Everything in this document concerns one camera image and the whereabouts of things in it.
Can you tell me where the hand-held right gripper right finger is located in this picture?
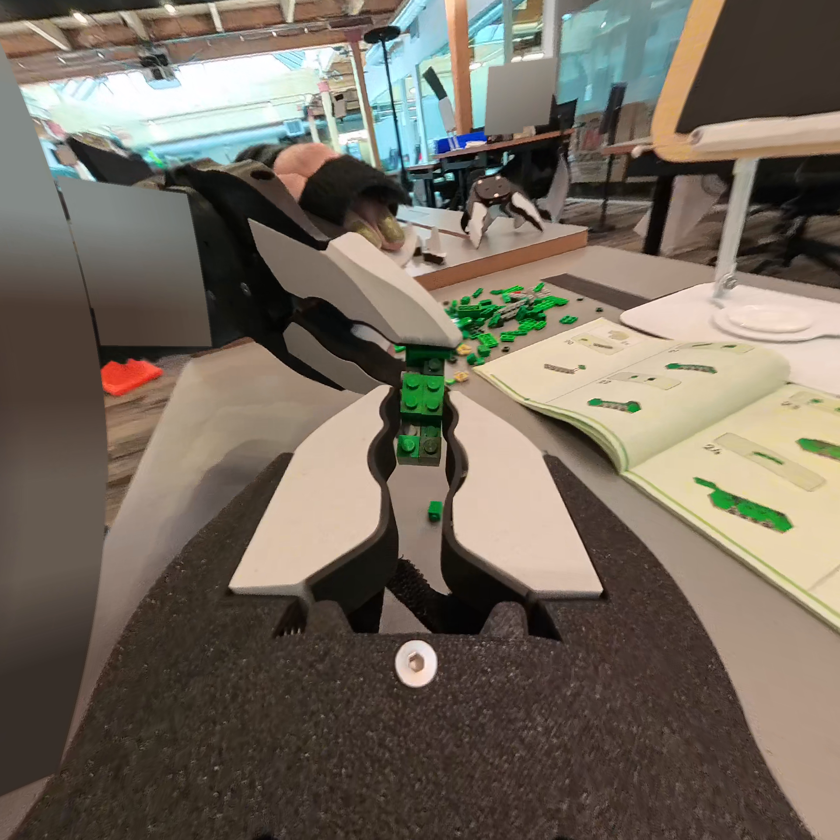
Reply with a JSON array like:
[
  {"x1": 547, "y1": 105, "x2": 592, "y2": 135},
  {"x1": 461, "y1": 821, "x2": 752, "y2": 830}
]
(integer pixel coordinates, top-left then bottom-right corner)
[{"x1": 441, "y1": 392, "x2": 604, "y2": 616}]

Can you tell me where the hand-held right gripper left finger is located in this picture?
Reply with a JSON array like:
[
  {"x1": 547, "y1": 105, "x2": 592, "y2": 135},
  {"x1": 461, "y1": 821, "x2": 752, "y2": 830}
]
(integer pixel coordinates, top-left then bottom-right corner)
[{"x1": 228, "y1": 386, "x2": 400, "y2": 632}]

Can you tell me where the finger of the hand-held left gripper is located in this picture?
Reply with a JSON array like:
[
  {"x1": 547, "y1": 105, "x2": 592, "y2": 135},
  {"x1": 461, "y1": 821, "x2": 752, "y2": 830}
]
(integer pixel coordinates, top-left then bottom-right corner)
[
  {"x1": 281, "y1": 297, "x2": 409, "y2": 396},
  {"x1": 248, "y1": 218, "x2": 464, "y2": 349}
]

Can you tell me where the green toy brick assembly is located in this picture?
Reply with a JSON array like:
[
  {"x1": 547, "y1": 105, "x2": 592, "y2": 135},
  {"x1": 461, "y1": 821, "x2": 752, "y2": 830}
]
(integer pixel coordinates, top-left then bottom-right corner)
[{"x1": 395, "y1": 344, "x2": 455, "y2": 467}]

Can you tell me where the background wooden desk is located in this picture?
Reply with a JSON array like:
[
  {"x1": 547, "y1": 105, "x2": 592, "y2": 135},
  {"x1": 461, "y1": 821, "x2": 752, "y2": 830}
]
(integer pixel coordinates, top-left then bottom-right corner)
[{"x1": 406, "y1": 129, "x2": 577, "y2": 207}]

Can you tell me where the person's left hand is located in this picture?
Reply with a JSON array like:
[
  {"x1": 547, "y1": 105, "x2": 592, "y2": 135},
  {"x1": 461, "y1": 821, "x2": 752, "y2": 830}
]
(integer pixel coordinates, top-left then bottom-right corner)
[{"x1": 235, "y1": 142, "x2": 411, "y2": 251}]

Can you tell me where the pile of green toy bricks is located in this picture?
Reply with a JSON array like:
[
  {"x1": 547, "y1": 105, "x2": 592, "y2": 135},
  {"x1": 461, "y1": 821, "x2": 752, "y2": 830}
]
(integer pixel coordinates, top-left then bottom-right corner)
[{"x1": 443, "y1": 282, "x2": 580, "y2": 368}]

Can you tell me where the wooden platform board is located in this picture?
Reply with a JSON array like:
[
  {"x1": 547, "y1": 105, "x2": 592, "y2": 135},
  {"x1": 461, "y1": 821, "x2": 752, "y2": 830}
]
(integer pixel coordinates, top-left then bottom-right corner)
[{"x1": 394, "y1": 205, "x2": 589, "y2": 291}]

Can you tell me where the orange plastic object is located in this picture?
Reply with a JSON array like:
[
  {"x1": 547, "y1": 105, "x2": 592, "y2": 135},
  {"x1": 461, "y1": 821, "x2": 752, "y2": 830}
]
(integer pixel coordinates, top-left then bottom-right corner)
[{"x1": 100, "y1": 359, "x2": 164, "y2": 397}]

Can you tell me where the black and white gripper device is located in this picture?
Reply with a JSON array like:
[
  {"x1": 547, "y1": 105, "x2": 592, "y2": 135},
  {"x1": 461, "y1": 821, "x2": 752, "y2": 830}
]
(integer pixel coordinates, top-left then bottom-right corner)
[{"x1": 459, "y1": 174, "x2": 546, "y2": 250}]

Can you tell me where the open instruction booklet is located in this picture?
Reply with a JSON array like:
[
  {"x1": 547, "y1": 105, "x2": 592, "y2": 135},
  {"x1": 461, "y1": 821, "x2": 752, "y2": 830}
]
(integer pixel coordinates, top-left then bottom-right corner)
[{"x1": 472, "y1": 318, "x2": 840, "y2": 632}]

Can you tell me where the black floor lamp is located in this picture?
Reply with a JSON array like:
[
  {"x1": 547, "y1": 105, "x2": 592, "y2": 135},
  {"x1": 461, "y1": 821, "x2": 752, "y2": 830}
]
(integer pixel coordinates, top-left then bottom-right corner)
[{"x1": 364, "y1": 26, "x2": 409, "y2": 217}]

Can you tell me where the grey panel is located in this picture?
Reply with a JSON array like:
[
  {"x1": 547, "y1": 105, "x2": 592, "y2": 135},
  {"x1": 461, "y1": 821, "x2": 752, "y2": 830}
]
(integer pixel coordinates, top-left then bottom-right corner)
[{"x1": 0, "y1": 49, "x2": 110, "y2": 798}]

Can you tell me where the grey computer monitor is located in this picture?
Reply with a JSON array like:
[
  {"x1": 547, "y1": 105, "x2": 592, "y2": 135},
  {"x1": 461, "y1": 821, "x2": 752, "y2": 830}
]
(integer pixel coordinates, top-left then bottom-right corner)
[{"x1": 483, "y1": 57, "x2": 559, "y2": 136}]

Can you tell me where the white stand with round base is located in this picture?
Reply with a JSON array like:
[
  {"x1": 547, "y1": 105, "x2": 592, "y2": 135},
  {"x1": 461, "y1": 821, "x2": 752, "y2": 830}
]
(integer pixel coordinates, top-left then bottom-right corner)
[{"x1": 620, "y1": 156, "x2": 840, "y2": 343}]

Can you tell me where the wooden framed board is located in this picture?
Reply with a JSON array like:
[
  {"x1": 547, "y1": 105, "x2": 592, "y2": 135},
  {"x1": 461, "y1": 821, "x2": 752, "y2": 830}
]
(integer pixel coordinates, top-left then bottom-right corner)
[{"x1": 651, "y1": 0, "x2": 840, "y2": 164}]

